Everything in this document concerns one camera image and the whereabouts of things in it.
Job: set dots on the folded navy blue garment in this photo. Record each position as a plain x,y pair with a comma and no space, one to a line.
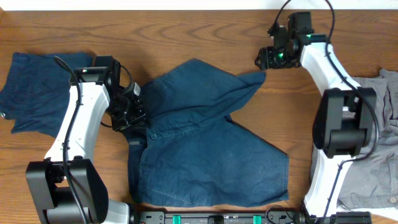
36,94

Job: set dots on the grey button shirt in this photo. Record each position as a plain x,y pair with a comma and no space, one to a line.
370,185

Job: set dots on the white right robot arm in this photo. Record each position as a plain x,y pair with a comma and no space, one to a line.
345,119

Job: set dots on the dark blue denim shorts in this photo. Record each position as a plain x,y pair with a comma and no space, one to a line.
193,154

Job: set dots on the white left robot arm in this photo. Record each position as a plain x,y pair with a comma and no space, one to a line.
65,186

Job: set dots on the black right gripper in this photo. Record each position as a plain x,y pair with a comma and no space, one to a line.
267,60

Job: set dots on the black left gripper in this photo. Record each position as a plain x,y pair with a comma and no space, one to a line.
137,112

